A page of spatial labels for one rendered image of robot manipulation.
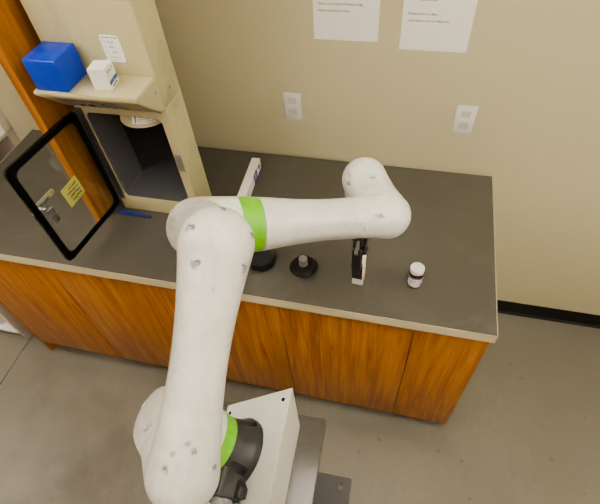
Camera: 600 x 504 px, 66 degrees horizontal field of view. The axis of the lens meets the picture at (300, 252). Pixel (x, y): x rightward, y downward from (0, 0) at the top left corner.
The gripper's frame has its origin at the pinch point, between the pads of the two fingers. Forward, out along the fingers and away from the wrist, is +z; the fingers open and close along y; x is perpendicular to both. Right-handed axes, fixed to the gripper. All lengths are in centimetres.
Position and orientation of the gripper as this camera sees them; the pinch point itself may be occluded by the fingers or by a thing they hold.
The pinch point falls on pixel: (359, 264)
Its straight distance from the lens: 141.8
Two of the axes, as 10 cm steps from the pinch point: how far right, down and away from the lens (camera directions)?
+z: 0.6, 6.3, 7.7
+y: -2.9, 7.5, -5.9
